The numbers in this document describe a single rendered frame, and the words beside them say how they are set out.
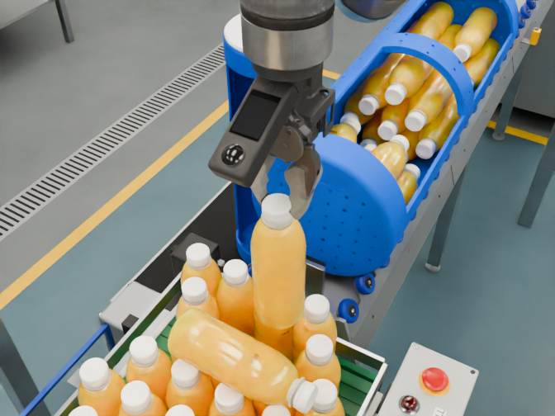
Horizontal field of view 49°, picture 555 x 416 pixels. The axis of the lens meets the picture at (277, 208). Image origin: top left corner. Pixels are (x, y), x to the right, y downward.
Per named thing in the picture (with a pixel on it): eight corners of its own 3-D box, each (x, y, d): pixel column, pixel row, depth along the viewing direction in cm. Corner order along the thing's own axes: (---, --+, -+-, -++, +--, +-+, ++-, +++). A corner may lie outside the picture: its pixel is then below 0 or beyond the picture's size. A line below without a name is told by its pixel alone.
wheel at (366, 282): (371, 266, 117) (362, 267, 118) (358, 277, 114) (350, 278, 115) (380, 286, 117) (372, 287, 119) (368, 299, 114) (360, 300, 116)
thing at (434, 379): (450, 377, 86) (452, 373, 85) (442, 398, 84) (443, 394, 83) (426, 366, 88) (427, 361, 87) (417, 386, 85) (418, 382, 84)
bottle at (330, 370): (290, 431, 101) (291, 370, 88) (296, 392, 106) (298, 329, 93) (332, 437, 100) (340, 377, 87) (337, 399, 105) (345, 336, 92)
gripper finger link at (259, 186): (283, 184, 80) (296, 131, 73) (260, 212, 76) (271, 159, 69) (263, 173, 80) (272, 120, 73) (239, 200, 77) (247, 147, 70)
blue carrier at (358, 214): (500, 80, 171) (535, -19, 151) (378, 300, 116) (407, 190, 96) (405, 50, 180) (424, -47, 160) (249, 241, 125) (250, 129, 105)
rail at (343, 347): (383, 368, 104) (385, 358, 102) (381, 371, 104) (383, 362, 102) (189, 278, 119) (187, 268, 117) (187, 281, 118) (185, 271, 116)
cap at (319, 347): (304, 362, 89) (304, 356, 88) (307, 340, 92) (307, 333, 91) (330, 366, 89) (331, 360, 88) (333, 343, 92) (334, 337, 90)
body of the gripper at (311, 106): (335, 133, 72) (342, 39, 64) (301, 175, 67) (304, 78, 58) (278, 115, 75) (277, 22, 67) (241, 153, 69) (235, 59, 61)
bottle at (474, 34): (467, 11, 162) (444, 41, 150) (493, 3, 157) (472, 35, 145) (474, 35, 165) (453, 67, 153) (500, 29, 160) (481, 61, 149)
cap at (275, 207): (300, 218, 75) (300, 207, 74) (275, 232, 74) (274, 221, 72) (280, 200, 78) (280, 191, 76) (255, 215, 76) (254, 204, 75)
